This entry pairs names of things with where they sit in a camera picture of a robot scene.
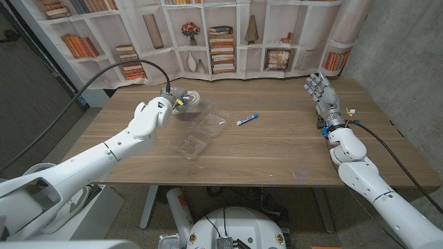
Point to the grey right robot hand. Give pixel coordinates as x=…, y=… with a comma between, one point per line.
x=328, y=103

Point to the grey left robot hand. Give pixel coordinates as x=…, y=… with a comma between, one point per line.
x=174, y=97

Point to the clear plastic clamshell container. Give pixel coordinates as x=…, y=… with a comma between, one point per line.
x=211, y=122

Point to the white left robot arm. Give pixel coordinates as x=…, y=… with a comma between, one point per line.
x=86, y=166

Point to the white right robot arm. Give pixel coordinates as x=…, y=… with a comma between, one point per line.
x=398, y=207

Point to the blue and white marker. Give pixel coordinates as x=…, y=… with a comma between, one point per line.
x=246, y=119

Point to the printed bookshelf backdrop cloth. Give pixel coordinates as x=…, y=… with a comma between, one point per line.
x=166, y=52

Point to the grey metal table leg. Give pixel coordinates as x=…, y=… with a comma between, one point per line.
x=149, y=207
x=325, y=214

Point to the white roll with orange label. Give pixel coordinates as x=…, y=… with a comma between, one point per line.
x=178, y=207

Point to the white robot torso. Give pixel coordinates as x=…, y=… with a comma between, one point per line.
x=239, y=224

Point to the crumpled silver foil tray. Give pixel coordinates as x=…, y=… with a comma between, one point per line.
x=169, y=242

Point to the dark partition panel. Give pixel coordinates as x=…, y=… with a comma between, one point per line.
x=27, y=86

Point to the grey and white sneaker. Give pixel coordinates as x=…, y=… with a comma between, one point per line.
x=74, y=207

